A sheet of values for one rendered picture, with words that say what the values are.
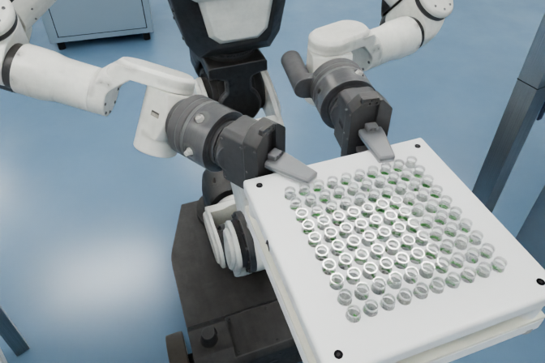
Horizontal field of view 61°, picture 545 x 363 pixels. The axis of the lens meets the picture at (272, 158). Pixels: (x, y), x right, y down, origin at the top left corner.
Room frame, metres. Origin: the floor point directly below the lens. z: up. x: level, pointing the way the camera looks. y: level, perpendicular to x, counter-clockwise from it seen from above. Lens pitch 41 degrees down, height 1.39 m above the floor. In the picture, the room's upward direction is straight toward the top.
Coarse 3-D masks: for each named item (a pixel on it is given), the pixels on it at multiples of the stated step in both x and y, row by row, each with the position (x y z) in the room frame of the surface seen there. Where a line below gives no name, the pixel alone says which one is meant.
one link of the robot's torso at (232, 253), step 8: (224, 224) 0.90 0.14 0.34; (232, 224) 0.67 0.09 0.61; (224, 232) 0.67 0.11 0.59; (232, 232) 0.65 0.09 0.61; (224, 240) 0.68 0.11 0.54; (232, 240) 0.64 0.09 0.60; (224, 248) 0.83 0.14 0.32; (232, 248) 0.62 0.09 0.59; (224, 256) 0.81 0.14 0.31; (232, 256) 0.62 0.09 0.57; (240, 256) 0.61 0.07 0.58; (232, 264) 0.63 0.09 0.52; (240, 264) 0.60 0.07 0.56; (240, 272) 0.64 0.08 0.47; (248, 272) 0.66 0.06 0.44
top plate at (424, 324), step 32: (352, 160) 0.43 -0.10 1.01; (256, 192) 0.37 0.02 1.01; (416, 192) 0.37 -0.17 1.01; (448, 192) 0.37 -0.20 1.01; (288, 224) 0.32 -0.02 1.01; (352, 224) 0.32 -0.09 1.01; (384, 224) 0.32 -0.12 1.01; (480, 224) 0.32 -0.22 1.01; (288, 256) 0.28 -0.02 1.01; (352, 256) 0.28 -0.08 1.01; (384, 256) 0.28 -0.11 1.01; (448, 256) 0.28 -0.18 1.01; (480, 256) 0.28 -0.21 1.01; (512, 256) 0.28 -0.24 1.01; (288, 288) 0.25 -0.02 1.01; (320, 288) 0.25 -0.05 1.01; (352, 288) 0.25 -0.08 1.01; (448, 288) 0.25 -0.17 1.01; (480, 288) 0.25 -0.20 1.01; (512, 288) 0.25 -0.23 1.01; (544, 288) 0.25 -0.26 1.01; (320, 320) 0.21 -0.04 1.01; (384, 320) 0.21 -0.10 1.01; (416, 320) 0.21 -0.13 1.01; (448, 320) 0.21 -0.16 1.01; (480, 320) 0.21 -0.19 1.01; (320, 352) 0.18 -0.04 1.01; (352, 352) 0.18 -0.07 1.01; (384, 352) 0.18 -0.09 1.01; (416, 352) 0.19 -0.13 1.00
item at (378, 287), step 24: (408, 168) 0.40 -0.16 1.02; (336, 192) 0.36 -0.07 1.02; (360, 192) 0.36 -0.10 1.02; (384, 192) 0.37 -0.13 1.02; (408, 192) 0.36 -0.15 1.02; (312, 216) 0.34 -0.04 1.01; (336, 216) 0.34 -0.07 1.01; (384, 216) 0.33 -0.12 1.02; (408, 216) 0.33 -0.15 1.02; (432, 216) 0.33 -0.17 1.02; (336, 240) 0.30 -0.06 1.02; (384, 240) 0.30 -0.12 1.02; (408, 240) 0.30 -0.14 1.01; (432, 240) 0.30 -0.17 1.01; (456, 240) 0.30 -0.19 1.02; (360, 264) 0.27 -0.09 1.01; (384, 264) 0.28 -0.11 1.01; (432, 264) 0.27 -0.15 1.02; (456, 264) 0.27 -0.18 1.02; (360, 288) 0.25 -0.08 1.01; (384, 288) 0.24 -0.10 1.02
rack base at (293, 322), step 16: (256, 224) 0.36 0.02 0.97; (256, 240) 0.35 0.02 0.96; (272, 272) 0.30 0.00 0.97; (288, 304) 0.26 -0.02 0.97; (288, 320) 0.25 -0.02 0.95; (512, 320) 0.24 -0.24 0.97; (528, 320) 0.24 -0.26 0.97; (304, 336) 0.22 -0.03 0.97; (464, 336) 0.22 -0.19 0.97; (480, 336) 0.22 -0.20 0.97; (496, 336) 0.23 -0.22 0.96; (512, 336) 0.23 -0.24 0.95; (304, 352) 0.21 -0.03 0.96; (432, 352) 0.21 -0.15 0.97; (448, 352) 0.21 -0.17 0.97; (464, 352) 0.21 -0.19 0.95
